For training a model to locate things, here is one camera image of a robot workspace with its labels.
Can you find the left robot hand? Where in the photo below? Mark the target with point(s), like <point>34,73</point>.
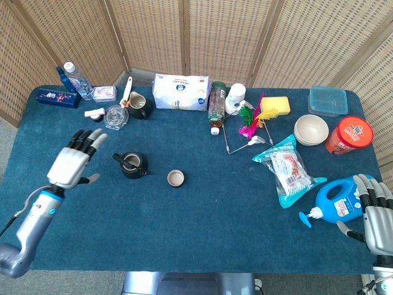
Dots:
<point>68,164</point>

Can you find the black ceramic pitcher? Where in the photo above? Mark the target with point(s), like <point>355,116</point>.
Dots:
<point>138,106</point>

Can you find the black ceramic teapot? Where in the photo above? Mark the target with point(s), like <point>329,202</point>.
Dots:
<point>132,165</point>

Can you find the blue table cloth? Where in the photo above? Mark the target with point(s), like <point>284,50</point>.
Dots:
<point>196,215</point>

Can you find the orange cylindrical canister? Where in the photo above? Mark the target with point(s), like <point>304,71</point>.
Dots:
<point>348,135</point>

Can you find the dark blue rectangular box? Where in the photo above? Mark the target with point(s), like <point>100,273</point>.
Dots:
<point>58,97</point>

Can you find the beige bowl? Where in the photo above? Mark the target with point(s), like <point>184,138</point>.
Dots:
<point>310,129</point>

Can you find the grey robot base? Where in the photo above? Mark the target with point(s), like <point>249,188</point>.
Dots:
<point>188,283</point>

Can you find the yellow sponge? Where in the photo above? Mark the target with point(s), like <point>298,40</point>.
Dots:
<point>275,105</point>

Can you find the clear glass dish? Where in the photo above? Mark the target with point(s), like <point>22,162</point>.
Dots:
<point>116,116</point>

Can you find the small brown tea cup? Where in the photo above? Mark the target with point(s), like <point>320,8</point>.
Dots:
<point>176,178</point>

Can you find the clear plastic food container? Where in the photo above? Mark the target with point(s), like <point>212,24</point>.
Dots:
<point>328,100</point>

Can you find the clear plastic water bottle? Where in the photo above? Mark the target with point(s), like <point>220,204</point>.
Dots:
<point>79,82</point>

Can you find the brown tea drink bottle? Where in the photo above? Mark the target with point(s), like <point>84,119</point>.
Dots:
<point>217,106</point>

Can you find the blue pump detergent bottle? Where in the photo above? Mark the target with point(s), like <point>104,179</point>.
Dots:
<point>336,204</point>

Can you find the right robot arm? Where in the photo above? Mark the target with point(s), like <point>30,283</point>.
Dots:
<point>383,273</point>

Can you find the dark blue bottle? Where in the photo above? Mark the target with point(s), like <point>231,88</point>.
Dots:
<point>65,80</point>

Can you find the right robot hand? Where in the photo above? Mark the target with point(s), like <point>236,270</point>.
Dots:
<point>375,215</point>

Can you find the colourful feather shuttlecock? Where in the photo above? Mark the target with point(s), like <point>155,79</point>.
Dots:
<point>253,121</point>

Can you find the small clear card box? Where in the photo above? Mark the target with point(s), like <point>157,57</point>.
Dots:
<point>104,93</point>

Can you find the white plastic bottle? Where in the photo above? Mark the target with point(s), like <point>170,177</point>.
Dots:
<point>235,99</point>

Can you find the white blue-print package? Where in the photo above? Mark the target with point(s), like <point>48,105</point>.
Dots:
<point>181,92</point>

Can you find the woven folding screen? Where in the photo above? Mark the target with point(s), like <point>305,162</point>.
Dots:
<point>215,37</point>

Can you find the teal snack bag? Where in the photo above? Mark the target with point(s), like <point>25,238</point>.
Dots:
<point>288,172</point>

